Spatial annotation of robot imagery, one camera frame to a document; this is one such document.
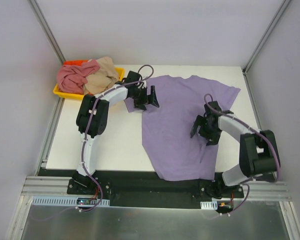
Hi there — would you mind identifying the purple t shirt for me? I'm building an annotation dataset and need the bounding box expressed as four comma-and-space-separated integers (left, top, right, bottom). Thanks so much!
123, 74, 241, 182

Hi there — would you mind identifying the aluminium front rail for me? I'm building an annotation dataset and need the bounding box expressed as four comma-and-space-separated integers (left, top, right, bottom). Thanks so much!
21, 176, 292, 202

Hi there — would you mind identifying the yellow plastic bin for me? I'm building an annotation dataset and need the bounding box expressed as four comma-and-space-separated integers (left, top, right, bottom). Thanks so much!
52, 59, 126, 101

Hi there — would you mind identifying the aluminium frame post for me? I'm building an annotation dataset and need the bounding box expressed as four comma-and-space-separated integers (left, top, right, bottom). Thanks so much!
241, 0, 293, 76
27, 0, 66, 64

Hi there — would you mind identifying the pink t shirt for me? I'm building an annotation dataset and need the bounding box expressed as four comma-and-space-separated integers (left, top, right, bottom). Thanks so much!
56, 59, 100, 95

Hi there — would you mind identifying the beige t shirt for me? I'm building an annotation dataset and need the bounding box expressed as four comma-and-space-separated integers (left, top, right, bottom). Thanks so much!
84, 56, 120, 95

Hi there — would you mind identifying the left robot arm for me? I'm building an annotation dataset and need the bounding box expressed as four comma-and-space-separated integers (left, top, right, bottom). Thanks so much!
72, 71, 160, 195

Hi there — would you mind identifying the left aluminium frame post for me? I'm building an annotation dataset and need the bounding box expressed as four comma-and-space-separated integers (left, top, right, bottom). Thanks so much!
27, 0, 66, 64

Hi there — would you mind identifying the left white cable duct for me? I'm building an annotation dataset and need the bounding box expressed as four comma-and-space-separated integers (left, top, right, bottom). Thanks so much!
32, 196, 99, 208

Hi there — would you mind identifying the right aluminium frame post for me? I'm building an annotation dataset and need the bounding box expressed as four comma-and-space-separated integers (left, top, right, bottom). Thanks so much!
241, 0, 293, 76

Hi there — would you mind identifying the white cable duct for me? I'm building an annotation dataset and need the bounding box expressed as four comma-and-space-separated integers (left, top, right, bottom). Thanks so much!
32, 196, 99, 208
200, 200, 218, 211

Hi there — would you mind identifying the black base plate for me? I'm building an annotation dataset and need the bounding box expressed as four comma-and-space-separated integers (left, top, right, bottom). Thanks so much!
38, 168, 244, 209

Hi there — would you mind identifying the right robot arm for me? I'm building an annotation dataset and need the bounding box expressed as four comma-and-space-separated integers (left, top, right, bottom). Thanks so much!
190, 100, 281, 199

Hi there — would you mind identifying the right white cable duct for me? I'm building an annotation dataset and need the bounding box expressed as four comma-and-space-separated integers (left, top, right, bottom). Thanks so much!
200, 200, 218, 211

